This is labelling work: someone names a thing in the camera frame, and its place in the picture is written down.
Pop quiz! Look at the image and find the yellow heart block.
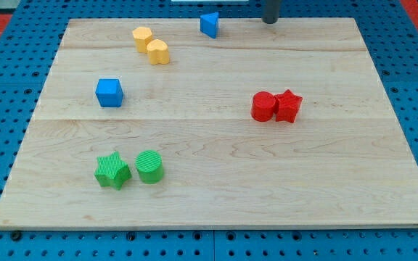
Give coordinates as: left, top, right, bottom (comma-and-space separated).
147, 39, 170, 65

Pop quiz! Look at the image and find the red cylinder block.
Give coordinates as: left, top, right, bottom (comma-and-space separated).
250, 91, 276, 122

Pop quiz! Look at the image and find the yellow hexagon block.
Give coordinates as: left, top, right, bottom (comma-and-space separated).
132, 27, 153, 53

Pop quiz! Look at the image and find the blue cube block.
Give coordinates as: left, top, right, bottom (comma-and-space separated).
95, 78, 123, 107

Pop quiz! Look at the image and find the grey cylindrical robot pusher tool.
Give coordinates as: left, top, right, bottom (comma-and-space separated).
261, 0, 282, 24

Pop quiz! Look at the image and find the blue triangle block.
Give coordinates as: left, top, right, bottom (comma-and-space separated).
200, 12, 219, 38

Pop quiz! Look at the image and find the green cylinder block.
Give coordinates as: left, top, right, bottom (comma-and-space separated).
135, 150, 164, 184

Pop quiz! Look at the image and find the wooden board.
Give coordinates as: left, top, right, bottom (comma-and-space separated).
0, 18, 418, 231

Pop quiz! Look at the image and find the red star block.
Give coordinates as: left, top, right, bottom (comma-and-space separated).
274, 89, 303, 123

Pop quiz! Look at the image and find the green star block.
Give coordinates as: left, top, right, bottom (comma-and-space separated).
94, 151, 132, 191

